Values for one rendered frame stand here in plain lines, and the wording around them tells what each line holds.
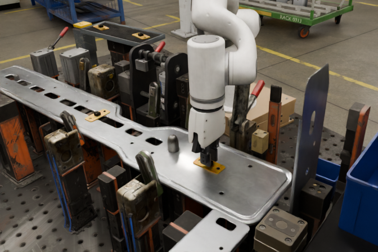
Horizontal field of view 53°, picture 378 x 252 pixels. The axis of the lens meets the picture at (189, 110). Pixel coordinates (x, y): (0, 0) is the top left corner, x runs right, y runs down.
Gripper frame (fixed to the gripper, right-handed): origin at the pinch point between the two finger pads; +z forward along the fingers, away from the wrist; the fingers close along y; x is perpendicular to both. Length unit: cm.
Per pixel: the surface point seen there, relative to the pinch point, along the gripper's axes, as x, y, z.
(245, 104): 1.8, -14.5, -9.4
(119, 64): -56, -19, -7
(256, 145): 7.9, -10.8, -0.4
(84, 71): -69, -13, -3
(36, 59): -103, -12, -1
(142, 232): -2.8, 23.0, 10.1
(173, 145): -11.4, 1.1, 0.8
